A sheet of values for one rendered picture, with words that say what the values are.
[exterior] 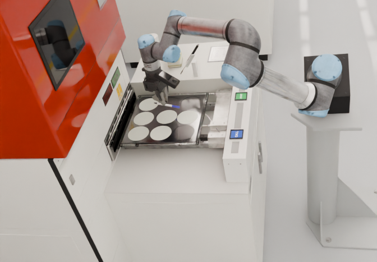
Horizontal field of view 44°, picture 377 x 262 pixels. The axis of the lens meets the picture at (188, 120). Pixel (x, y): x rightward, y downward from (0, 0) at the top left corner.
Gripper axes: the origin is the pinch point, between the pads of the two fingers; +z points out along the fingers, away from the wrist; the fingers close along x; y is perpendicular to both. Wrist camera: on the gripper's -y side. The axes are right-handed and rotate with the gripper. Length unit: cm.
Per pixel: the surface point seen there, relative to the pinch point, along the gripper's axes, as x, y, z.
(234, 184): 28, -45, 13
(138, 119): 8.8, 11.6, 5.4
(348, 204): -33, -81, 84
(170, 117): 3.8, -3.5, 5.3
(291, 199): -37, -47, 96
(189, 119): 3.0, -13.0, 5.5
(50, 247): 75, 23, 25
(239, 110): -2.8, -36.3, -0.1
